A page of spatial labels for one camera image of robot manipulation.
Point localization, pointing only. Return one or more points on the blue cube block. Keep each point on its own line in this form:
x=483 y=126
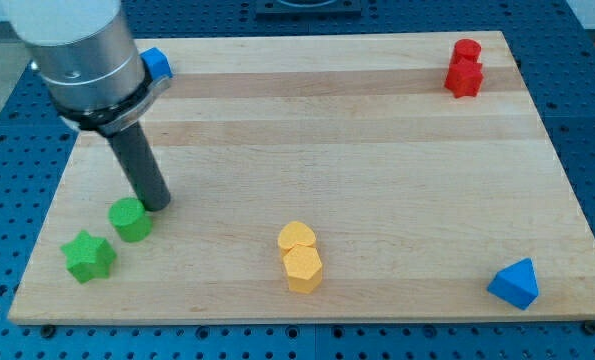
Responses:
x=156 y=63

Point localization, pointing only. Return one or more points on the blue triangle block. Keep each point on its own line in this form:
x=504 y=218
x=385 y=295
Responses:
x=516 y=284

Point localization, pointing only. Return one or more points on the red cylinder block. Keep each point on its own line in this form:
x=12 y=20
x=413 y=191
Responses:
x=466 y=49

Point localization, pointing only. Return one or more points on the yellow hexagon block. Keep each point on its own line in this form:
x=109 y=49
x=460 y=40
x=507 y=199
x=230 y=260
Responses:
x=304 y=269

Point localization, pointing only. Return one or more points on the yellow heart block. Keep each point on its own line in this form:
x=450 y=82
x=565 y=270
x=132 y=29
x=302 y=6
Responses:
x=295 y=233

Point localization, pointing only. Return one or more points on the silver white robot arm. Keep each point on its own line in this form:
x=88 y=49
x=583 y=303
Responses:
x=97 y=79

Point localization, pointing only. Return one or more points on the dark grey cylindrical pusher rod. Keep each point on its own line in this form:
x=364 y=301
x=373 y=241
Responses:
x=140 y=167

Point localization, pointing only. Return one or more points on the green star block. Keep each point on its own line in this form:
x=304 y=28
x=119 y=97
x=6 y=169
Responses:
x=88 y=257

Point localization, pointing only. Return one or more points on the green cylinder block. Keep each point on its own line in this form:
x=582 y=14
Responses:
x=129 y=219

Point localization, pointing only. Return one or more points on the wooden board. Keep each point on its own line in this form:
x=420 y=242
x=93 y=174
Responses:
x=417 y=198

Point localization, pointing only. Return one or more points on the red star block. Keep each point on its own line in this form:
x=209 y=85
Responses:
x=464 y=78

